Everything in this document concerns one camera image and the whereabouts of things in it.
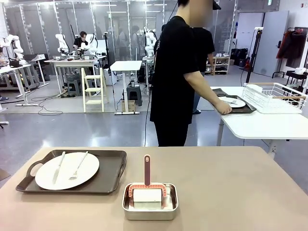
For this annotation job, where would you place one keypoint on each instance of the person's right hand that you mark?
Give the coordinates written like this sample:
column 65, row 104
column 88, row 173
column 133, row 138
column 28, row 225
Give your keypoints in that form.
column 225, row 108

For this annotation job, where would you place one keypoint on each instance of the white round plate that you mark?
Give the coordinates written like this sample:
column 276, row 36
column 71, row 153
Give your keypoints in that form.
column 238, row 104
column 67, row 168

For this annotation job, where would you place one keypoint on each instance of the dark brown serving tray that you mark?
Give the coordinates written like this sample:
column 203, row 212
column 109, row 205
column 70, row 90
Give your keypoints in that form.
column 108, row 173
column 247, row 109

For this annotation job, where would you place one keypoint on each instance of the person's right forearm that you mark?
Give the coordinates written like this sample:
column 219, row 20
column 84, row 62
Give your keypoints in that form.
column 207, row 96

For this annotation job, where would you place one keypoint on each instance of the white lab robot arm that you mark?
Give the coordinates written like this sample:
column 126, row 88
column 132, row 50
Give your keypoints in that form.
column 61, row 42
column 150, row 41
column 15, row 45
column 90, row 43

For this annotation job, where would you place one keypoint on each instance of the silver fork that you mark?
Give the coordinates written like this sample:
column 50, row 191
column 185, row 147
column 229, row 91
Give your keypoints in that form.
column 231, row 102
column 80, row 163

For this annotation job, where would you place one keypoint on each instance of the dark brown flat mat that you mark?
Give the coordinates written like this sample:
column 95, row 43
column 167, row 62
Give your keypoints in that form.
column 219, row 92

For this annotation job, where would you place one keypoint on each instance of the white cutlery holder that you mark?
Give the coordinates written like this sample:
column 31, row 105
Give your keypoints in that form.
column 252, row 87

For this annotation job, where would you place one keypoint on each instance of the white rounded side table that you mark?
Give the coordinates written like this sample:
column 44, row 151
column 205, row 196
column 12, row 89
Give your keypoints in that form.
column 264, row 125

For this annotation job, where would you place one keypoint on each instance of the wooden shoe rack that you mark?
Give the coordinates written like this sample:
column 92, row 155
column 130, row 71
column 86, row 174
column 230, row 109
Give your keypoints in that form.
column 220, row 65

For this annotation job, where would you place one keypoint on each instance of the black bags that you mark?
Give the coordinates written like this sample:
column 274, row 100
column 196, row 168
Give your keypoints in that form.
column 239, row 56

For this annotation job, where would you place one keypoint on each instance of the person in black t-shirt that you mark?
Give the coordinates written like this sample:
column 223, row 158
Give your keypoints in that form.
column 170, row 72

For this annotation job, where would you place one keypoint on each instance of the black clothes rack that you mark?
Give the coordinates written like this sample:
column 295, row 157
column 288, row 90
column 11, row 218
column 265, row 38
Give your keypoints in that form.
column 279, row 71

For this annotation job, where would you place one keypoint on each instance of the grey door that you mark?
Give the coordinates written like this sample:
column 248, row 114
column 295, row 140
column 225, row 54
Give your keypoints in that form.
column 274, row 43

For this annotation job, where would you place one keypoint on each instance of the dark red jacket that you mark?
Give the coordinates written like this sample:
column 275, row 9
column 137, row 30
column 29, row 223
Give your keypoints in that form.
column 291, row 48

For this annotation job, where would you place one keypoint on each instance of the grey plastic stool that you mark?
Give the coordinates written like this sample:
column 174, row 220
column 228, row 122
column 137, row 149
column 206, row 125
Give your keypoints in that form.
column 74, row 87
column 134, row 95

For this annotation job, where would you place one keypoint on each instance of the cardboard box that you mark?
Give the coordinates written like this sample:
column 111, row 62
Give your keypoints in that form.
column 128, row 106

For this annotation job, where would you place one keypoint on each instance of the small white standing table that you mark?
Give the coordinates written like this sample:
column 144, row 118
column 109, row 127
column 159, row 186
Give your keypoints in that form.
column 126, row 65

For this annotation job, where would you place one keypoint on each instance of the rectangular metal tin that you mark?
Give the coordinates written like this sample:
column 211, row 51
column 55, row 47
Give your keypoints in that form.
column 149, row 215

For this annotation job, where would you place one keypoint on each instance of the cream wooden step ladder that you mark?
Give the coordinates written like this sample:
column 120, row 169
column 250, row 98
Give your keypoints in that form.
column 92, row 89

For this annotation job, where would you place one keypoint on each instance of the black-haired man in black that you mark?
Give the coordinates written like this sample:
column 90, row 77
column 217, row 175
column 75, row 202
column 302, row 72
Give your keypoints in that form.
column 80, row 42

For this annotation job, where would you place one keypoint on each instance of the wood-top lab table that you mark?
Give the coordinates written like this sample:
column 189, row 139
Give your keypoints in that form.
column 72, row 61

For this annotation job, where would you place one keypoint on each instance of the silver table knife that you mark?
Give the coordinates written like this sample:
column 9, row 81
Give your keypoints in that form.
column 59, row 167

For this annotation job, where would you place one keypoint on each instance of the white lab desk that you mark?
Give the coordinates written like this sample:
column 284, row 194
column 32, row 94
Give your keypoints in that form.
column 14, row 67

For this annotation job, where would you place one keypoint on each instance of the tan board corner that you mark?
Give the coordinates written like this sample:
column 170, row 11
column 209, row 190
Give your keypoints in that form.
column 3, row 176

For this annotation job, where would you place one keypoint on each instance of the black stand with white camera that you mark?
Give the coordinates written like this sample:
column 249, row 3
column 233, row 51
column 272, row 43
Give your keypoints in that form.
column 255, row 48

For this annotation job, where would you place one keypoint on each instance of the black camera tripod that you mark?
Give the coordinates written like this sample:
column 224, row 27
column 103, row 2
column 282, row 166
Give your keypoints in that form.
column 107, row 48

